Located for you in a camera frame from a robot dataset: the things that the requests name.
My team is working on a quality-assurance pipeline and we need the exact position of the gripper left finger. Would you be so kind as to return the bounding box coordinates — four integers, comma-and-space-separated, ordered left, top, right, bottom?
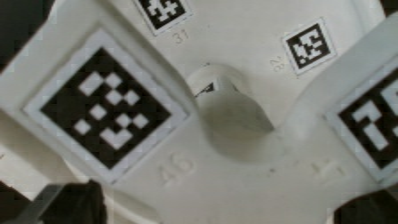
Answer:
10, 181, 106, 224

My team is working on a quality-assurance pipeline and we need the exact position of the white cylindrical table leg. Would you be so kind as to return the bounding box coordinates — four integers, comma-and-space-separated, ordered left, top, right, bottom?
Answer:
186, 64, 273, 161

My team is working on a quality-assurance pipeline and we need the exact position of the white cross-shaped table base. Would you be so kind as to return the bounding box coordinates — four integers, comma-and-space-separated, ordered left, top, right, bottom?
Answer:
0, 0, 398, 224

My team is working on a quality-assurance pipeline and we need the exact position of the white round table top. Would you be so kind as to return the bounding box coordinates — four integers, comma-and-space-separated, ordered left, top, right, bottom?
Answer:
108, 0, 385, 124

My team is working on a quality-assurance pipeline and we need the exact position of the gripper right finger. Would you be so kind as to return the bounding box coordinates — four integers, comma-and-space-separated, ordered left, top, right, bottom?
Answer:
332, 190, 398, 224

